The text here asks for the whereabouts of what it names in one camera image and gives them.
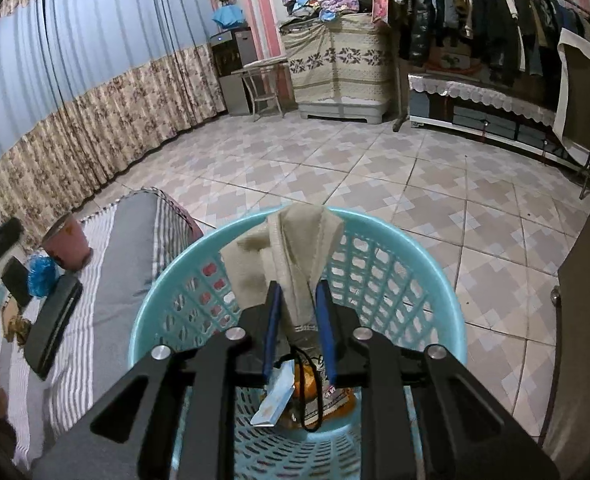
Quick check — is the blue bag on dispenser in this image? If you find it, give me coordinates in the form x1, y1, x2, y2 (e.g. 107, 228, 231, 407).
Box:
211, 3, 246, 29

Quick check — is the orange snack bag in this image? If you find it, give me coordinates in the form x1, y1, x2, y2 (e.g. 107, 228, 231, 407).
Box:
280, 363, 357, 429

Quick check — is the black flat case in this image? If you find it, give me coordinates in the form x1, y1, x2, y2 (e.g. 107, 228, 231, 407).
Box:
24, 272, 82, 380

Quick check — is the small folding table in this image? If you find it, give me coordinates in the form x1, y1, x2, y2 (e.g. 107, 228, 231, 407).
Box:
232, 55, 296, 122

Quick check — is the teal plastic laundry basket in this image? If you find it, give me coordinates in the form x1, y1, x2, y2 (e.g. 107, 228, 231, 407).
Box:
128, 209, 466, 479

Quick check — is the low tv bench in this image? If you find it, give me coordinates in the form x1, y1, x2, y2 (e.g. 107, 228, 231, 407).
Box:
409, 74, 580, 169

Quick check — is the light blue paper card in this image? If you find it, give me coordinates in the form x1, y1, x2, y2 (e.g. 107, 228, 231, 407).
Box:
251, 360, 295, 428

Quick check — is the beige cloth rag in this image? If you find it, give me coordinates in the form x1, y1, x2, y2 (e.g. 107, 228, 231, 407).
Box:
220, 204, 344, 348

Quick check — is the clothes rack with garments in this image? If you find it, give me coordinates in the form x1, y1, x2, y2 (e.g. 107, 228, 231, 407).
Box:
388, 0, 590, 87

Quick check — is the cloth covered cabinet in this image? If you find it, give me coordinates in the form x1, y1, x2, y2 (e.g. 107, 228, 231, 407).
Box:
280, 13, 395, 125

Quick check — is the black woven cup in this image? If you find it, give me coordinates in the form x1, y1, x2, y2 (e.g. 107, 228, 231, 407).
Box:
1, 257, 33, 310

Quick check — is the blue crumpled plastic bag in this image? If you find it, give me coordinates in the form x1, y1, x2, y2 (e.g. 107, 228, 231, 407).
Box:
27, 255, 59, 298

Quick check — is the blue floral curtain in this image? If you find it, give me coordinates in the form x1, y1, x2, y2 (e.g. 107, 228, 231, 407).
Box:
0, 0, 225, 243

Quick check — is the grey water dispenser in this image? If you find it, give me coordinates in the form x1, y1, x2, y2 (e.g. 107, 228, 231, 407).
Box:
209, 27, 258, 116

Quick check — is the pink metal mug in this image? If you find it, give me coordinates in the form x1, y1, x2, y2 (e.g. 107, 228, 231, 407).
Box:
41, 212, 92, 272

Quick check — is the grey striped table cloth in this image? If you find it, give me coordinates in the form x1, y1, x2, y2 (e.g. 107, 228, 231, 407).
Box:
0, 188, 202, 474

